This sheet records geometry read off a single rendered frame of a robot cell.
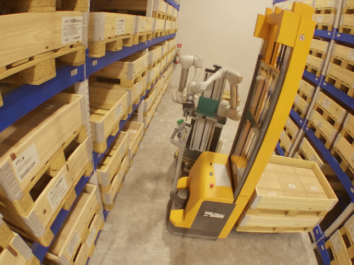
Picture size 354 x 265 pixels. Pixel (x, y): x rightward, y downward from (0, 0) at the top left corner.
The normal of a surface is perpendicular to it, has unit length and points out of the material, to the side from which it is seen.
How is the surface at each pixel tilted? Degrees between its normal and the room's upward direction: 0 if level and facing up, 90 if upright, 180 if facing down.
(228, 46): 90
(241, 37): 90
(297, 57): 90
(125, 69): 90
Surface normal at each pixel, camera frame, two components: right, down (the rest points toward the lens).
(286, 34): -0.11, 0.50
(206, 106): -0.37, 0.44
